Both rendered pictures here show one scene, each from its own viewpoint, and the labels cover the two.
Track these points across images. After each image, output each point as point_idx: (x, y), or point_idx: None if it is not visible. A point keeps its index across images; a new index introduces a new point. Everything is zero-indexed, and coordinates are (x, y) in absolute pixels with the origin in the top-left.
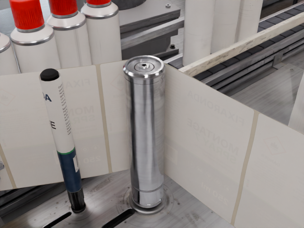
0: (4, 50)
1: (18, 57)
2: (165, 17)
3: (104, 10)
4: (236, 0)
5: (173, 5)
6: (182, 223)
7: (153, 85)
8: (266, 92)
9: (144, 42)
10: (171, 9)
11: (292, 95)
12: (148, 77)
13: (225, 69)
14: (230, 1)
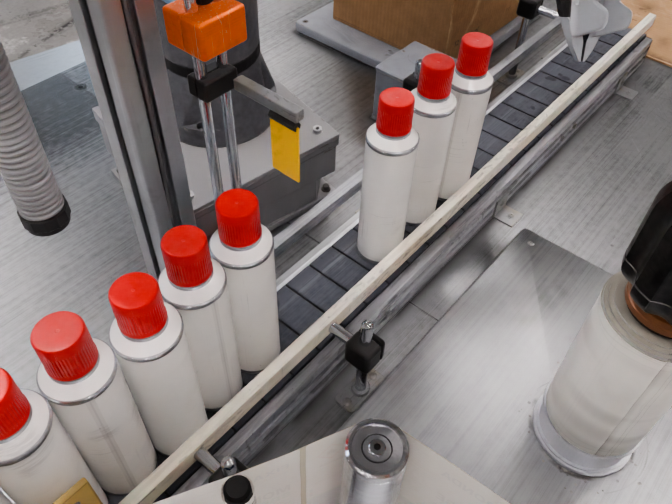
0: (111, 382)
1: (128, 372)
2: (315, 152)
3: (253, 253)
4: (444, 146)
5: (325, 126)
6: None
7: (395, 480)
8: (499, 298)
9: (281, 197)
10: (324, 137)
11: (537, 300)
12: (391, 476)
13: (428, 251)
14: (434, 150)
